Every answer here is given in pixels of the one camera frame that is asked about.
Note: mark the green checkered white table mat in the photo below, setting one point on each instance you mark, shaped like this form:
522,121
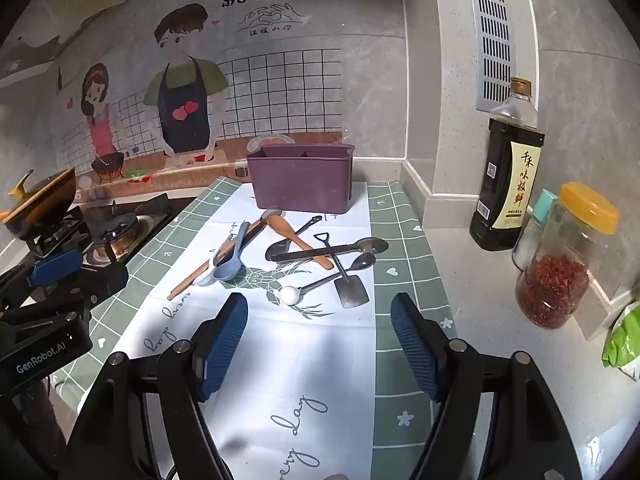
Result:
300,360

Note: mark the small teal-cap bottle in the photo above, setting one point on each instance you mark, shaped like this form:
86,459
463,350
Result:
530,240

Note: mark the purple plastic utensil holder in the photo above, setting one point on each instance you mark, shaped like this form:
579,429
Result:
300,185

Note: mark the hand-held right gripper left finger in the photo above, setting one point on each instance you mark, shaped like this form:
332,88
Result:
225,345

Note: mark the dark soy sauce bottle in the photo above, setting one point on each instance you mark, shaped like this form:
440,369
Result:
505,175

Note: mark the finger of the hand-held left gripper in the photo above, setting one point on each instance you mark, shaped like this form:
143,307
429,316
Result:
55,266

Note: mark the metal spoon white round end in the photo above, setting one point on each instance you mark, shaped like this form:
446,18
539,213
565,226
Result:
364,261

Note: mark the yellow-lid jar of chili flakes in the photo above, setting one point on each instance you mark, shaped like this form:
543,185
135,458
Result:
555,280

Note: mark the white vent grille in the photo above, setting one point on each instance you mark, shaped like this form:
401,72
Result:
492,35

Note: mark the wooden spoon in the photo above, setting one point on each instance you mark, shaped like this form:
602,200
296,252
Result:
277,223

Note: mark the black gas stove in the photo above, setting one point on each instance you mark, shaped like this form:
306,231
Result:
120,235

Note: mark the cartoon couple wall poster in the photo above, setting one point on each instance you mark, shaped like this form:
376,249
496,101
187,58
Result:
275,85

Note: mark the green plastic bag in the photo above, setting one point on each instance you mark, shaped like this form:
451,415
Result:
625,345

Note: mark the wooden chopstick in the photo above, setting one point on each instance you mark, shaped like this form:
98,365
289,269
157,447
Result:
250,230
180,287

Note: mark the grey-blue plastic spoon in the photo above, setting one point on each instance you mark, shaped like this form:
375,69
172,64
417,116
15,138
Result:
229,259

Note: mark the shovel-shaped metal spoon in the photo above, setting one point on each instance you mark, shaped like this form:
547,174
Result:
351,292

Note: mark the yellow pan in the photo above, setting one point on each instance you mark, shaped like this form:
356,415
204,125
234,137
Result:
45,195

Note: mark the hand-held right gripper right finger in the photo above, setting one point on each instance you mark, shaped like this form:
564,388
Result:
412,345

